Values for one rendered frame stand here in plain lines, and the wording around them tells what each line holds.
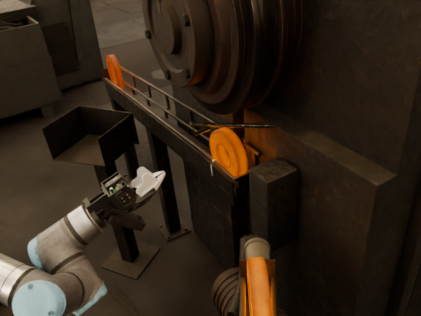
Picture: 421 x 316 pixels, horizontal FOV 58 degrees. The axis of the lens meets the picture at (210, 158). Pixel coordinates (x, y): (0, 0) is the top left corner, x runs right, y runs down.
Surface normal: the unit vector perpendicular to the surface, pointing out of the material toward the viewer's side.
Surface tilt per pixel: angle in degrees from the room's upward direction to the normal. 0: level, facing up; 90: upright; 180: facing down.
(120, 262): 0
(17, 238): 0
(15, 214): 0
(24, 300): 52
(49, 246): 44
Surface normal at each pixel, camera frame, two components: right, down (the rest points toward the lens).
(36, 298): -0.08, -0.08
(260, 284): -0.07, -0.60
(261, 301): -0.06, -0.29
